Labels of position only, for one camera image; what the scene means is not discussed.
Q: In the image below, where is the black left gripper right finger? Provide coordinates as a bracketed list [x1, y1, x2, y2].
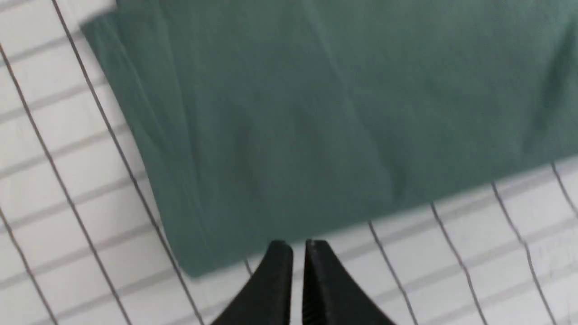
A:
[302, 239, 394, 325]

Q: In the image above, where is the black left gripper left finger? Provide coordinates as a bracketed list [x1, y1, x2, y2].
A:
[213, 240, 294, 325]

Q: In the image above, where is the white grid-pattern table cloth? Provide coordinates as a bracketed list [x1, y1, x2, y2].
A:
[0, 0, 578, 325]

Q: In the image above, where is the green long-sleeve top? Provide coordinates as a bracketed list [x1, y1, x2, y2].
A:
[81, 0, 577, 277]

